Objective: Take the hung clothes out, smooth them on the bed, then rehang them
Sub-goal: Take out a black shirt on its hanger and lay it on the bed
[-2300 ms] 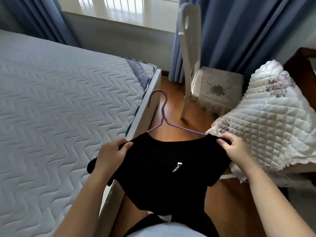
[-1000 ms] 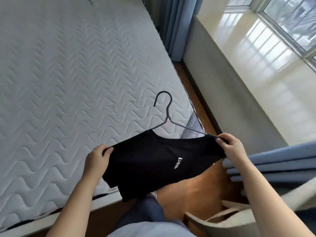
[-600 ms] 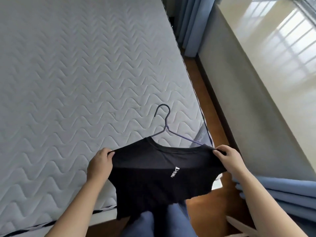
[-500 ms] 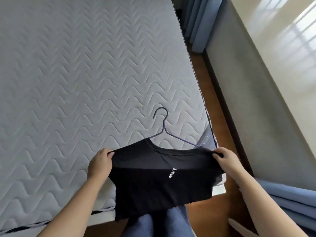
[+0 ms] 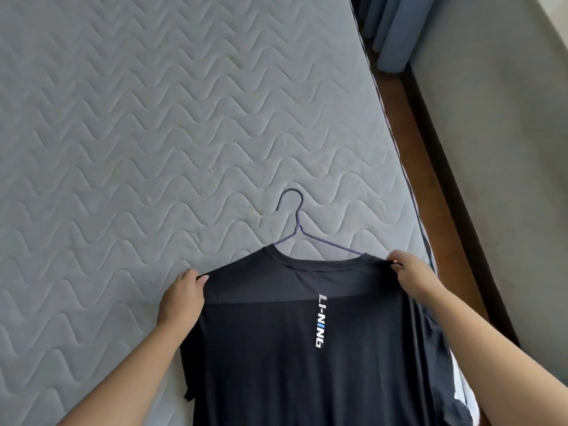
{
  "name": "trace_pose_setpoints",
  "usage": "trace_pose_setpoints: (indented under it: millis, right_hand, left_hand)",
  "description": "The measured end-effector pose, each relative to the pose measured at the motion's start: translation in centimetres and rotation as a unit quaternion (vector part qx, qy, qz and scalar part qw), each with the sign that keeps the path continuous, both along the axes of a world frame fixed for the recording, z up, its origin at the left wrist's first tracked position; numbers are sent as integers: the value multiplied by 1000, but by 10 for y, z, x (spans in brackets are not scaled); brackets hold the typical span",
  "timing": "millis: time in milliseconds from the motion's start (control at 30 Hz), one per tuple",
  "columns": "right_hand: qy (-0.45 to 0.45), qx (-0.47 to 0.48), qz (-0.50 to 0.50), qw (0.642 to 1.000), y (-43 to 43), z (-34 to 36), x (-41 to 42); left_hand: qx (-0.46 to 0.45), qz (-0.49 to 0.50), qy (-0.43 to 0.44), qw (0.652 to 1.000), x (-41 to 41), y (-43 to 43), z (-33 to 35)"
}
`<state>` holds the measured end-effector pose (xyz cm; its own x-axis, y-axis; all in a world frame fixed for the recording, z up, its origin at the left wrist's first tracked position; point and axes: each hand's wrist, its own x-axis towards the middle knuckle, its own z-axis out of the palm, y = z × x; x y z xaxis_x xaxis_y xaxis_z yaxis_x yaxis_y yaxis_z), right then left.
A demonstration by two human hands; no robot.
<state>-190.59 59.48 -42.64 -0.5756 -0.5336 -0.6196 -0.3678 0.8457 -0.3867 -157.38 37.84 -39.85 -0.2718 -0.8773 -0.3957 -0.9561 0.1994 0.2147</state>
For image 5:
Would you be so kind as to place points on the person's left thumb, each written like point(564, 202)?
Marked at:
point(202, 279)

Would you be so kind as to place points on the dark wooden baseboard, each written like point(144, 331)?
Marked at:
point(461, 204)

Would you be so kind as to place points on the person's right forearm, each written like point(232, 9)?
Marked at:
point(492, 350)

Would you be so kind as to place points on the grey quilted mattress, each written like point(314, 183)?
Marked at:
point(177, 164)

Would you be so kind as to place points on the blue curtain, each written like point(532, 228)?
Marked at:
point(384, 26)

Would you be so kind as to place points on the person's right hand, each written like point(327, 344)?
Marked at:
point(415, 272)

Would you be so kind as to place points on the person's left forearm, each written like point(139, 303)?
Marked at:
point(128, 372)

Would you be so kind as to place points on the black t-shirt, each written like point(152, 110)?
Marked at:
point(310, 341)

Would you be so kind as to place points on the person's right thumb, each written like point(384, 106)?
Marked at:
point(394, 261)

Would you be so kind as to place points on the person's left hand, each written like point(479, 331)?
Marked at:
point(179, 299)

